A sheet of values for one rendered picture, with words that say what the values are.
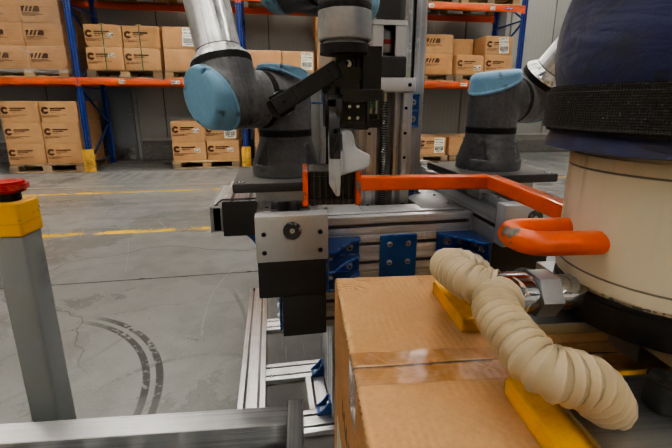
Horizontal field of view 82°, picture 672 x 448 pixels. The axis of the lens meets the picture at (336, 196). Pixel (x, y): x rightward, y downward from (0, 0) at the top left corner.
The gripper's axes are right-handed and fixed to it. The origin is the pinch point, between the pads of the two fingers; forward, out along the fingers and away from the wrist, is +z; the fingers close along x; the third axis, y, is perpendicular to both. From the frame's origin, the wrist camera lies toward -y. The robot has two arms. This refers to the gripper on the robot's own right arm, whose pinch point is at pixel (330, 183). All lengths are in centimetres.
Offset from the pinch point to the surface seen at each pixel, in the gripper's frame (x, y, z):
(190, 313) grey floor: 151, -71, 107
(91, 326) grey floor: 142, -122, 107
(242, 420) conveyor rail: 6, -17, 48
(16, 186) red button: 22, -61, 4
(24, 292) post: 21, -63, 27
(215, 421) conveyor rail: 6, -22, 48
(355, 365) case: -25.8, 0.5, 12.8
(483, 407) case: -32.0, 10.5, 12.8
